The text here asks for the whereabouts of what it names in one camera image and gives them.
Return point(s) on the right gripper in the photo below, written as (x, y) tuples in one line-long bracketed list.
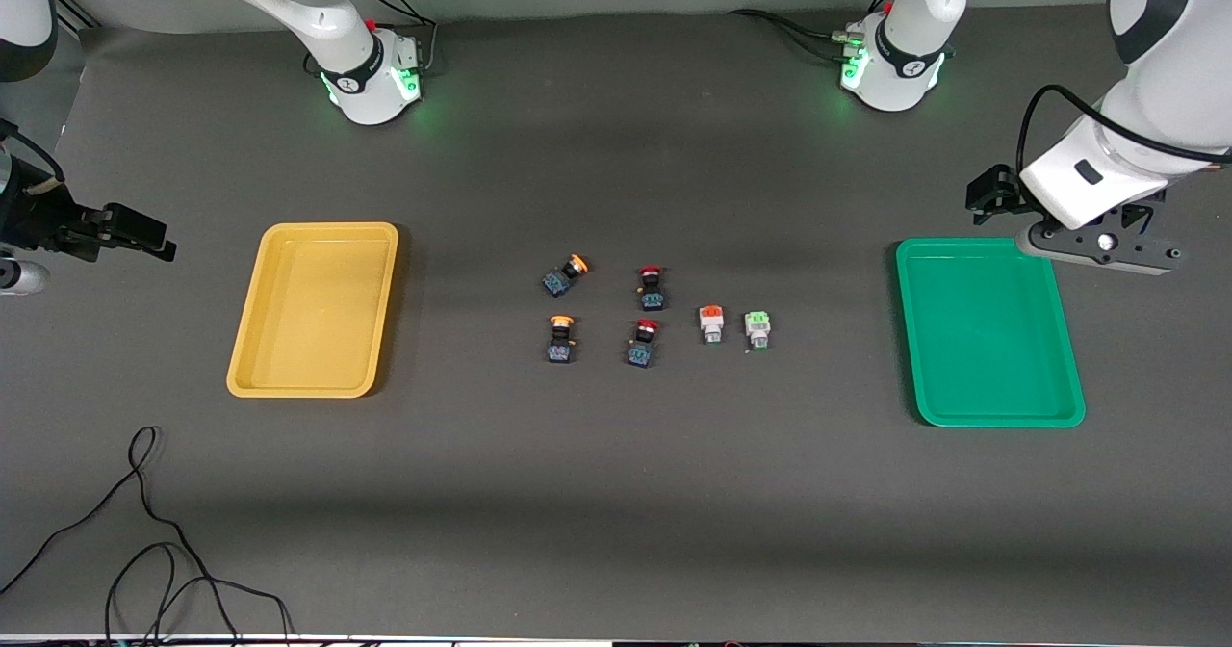
[(37, 219)]

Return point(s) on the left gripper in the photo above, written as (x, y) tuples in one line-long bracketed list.
[(991, 193)]

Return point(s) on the green square push button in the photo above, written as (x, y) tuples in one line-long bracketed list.
[(757, 324)]

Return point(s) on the orange square push button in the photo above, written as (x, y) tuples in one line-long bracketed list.
[(711, 320)]

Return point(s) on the yellow round push button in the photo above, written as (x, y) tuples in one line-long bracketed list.
[(560, 344), (563, 279)]

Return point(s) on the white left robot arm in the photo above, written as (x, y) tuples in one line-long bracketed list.
[(1155, 12)]

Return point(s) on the green plastic tray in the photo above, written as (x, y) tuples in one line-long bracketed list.
[(991, 339)]

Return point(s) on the yellow plastic tray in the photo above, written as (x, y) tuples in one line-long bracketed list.
[(313, 339)]

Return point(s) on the red round push button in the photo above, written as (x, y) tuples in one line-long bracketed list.
[(652, 293), (642, 349)]

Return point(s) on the dark grey table mat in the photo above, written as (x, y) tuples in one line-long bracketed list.
[(616, 493)]

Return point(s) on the aluminium frame profile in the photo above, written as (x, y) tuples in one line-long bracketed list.
[(75, 10)]

